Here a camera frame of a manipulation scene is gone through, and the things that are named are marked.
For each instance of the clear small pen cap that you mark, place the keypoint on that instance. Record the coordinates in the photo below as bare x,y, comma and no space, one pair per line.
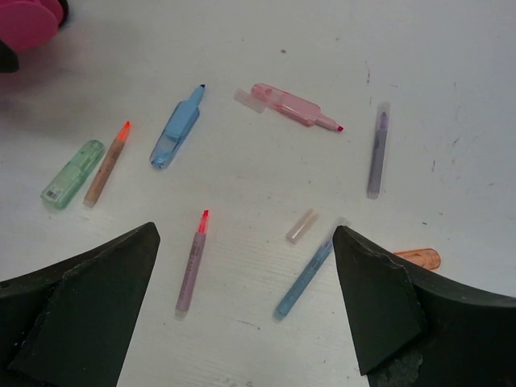
301,227

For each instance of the blue translucent highlighter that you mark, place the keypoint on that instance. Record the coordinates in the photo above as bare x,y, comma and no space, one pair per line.
176,130

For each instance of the green translucent highlighter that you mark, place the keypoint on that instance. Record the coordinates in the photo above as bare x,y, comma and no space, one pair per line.
64,186

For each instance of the purple slim highlighter pen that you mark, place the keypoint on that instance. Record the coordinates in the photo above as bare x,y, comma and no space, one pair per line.
378,150

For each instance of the blue slim highlighter pen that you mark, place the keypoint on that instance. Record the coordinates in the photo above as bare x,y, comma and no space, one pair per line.
296,290

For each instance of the black drawer cabinet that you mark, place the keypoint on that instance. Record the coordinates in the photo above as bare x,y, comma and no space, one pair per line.
8,58

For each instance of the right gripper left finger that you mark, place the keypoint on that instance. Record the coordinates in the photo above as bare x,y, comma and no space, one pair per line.
71,323

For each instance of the pink translucent highlighter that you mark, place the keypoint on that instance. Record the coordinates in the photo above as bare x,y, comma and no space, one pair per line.
307,113

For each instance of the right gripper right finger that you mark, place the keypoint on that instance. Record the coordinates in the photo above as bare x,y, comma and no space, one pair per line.
413,327

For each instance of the orange slim highlighter pen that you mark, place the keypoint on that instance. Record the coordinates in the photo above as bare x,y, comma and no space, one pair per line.
98,184

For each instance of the orange translucent highlighter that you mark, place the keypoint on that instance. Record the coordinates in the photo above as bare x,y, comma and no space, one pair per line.
427,258

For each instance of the pink slim highlighter pen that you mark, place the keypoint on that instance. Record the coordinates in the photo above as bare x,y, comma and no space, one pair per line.
191,271

